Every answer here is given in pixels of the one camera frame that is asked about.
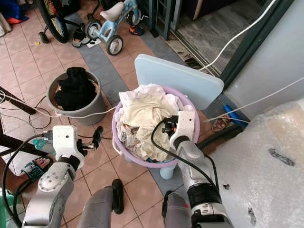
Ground cream white clothes pile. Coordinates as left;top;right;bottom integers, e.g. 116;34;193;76
116;84;195;161

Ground black clothes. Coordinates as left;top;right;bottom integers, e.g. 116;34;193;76
54;66;98;112

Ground grey plastic bucket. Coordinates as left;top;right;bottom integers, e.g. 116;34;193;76
47;70;108;127

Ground purple plastic laundry basin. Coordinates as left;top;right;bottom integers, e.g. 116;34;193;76
112;85;201;169

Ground light blue plastic stool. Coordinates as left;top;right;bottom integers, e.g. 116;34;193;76
160;162;176;181

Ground clear plastic bottle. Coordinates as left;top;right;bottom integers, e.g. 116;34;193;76
32;136;54;151

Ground brown sandal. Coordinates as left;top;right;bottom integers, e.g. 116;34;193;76
211;116;231;133

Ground light blue plastic board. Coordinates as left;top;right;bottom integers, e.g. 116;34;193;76
133;53;225;111

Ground black teal slide sandal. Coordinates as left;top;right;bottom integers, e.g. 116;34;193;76
24;157;54;182

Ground blue plastic brush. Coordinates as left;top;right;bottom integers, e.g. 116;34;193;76
222;104;250;127

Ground grey left robot leg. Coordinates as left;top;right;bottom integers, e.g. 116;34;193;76
76;178;125;228

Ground grey robot leg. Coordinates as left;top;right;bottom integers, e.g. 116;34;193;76
161;190;194;228
76;178;125;228

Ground person's bare leg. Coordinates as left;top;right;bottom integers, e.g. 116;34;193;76
0;159;50;194

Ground grey right robot leg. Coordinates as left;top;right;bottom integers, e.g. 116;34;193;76
161;190;194;228

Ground bubble-wrapped appliance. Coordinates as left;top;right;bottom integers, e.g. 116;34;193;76
208;99;304;228

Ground black sandals pair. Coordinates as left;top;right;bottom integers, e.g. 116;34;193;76
72;28;103;48

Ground orange black shoe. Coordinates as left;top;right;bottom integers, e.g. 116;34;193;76
129;26;146;37

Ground green plastic stool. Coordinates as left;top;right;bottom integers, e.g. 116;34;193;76
0;189;14;228

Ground dark metal gate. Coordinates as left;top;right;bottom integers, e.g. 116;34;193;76
149;0;182;41

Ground light blue child tricycle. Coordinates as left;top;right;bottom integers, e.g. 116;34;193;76
85;0;144;57

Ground black bicycle wheel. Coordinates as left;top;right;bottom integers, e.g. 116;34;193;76
37;0;77;45

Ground blue cloth bundle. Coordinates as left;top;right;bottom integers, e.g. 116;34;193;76
0;0;30;25

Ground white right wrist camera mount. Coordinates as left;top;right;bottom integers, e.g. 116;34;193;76
171;110;196;145

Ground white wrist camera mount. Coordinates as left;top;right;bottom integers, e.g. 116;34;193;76
52;125;86;163
171;110;196;145

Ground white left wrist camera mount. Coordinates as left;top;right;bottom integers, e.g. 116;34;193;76
52;125;86;163

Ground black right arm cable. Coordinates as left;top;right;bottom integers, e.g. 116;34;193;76
151;117;220;190

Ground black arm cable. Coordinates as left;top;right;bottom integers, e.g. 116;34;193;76
2;132;54;228
151;117;220;190

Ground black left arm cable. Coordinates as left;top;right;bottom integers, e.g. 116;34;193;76
2;132;54;228

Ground dark wooden furniture frame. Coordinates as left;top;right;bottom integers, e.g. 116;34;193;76
0;85;36;157

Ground thick white hose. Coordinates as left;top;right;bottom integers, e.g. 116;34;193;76
199;0;279;72

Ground dark door frame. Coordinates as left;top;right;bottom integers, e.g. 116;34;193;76
218;0;296;90

